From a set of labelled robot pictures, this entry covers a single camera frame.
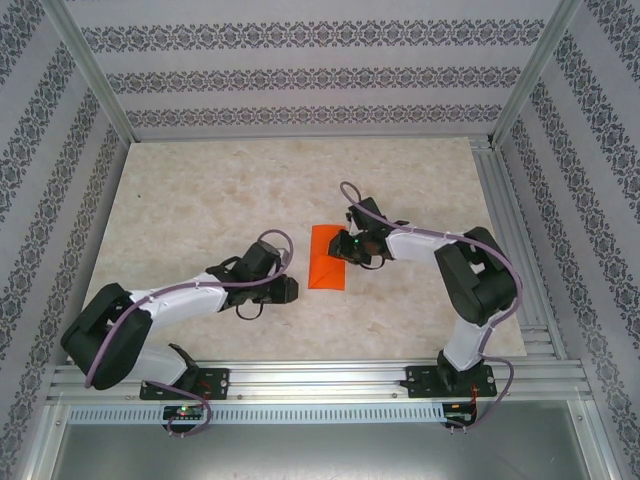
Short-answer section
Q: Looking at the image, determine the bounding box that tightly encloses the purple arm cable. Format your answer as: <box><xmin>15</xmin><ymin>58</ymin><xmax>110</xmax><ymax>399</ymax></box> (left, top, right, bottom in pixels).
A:
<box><xmin>339</xmin><ymin>180</ymin><xmax>524</xmax><ymax>436</ymax></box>
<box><xmin>83</xmin><ymin>228</ymin><xmax>295</xmax><ymax>439</ymax></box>

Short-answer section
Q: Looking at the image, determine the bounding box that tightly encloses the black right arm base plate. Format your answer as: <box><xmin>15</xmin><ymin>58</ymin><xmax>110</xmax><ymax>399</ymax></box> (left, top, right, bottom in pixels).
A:
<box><xmin>405</xmin><ymin>365</ymin><xmax>499</xmax><ymax>400</ymax></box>

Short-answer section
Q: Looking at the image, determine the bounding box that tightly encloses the thin black left gripper cable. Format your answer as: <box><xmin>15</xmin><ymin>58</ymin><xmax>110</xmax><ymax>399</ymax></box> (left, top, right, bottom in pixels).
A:
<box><xmin>234</xmin><ymin>299</ymin><xmax>267</xmax><ymax>322</ymax></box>

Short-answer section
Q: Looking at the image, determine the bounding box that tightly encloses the aluminium mounting rail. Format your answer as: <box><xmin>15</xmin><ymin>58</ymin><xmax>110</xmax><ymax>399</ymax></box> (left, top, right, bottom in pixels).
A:
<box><xmin>47</xmin><ymin>358</ymin><xmax>594</xmax><ymax>405</ymax></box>

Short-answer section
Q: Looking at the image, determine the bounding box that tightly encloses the orange paper sheet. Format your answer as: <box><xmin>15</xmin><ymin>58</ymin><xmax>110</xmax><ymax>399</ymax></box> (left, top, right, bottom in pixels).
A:
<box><xmin>307</xmin><ymin>223</ymin><xmax>347</xmax><ymax>292</ymax></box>

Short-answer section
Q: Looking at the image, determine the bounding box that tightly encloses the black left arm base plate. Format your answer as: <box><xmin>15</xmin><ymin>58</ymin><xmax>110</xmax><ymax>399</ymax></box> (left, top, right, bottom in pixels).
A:
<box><xmin>139</xmin><ymin>368</ymin><xmax>230</xmax><ymax>401</ymax></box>

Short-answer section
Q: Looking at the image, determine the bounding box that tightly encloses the aluminium side rail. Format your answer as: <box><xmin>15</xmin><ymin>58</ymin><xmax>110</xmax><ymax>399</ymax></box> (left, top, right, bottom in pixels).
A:
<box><xmin>467</xmin><ymin>134</ymin><xmax>569</xmax><ymax>362</ymax></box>

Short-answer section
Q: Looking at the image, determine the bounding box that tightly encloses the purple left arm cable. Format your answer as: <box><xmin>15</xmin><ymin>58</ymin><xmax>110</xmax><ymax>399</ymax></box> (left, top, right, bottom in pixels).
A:
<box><xmin>83</xmin><ymin>228</ymin><xmax>295</xmax><ymax>439</ymax></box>

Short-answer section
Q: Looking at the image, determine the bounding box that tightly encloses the slotted grey cable duct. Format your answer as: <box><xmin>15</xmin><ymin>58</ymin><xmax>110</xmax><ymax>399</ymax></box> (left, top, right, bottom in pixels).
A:
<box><xmin>67</xmin><ymin>403</ymin><xmax>446</xmax><ymax>425</ymax></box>

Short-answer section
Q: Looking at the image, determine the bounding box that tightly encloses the grey metal panel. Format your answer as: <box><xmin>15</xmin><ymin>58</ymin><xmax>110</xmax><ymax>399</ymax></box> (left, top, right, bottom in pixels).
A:
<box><xmin>49</xmin><ymin>423</ymin><xmax>609</xmax><ymax>480</ymax></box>

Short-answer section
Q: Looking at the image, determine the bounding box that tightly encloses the aluminium frame post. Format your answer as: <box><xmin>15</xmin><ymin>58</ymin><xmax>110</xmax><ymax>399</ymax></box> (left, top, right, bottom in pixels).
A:
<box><xmin>488</xmin><ymin>0</ymin><xmax>587</xmax><ymax>149</ymax></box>
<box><xmin>14</xmin><ymin>403</ymin><xmax>71</xmax><ymax>480</ymax></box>
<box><xmin>39</xmin><ymin>0</ymin><xmax>137</xmax><ymax>145</ymax></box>
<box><xmin>569</xmin><ymin>400</ymin><xmax>629</xmax><ymax>480</ymax></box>

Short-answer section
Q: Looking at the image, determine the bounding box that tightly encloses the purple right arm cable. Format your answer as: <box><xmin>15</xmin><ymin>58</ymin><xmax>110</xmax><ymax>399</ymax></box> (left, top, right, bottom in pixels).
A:
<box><xmin>339</xmin><ymin>180</ymin><xmax>524</xmax><ymax>436</ymax></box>

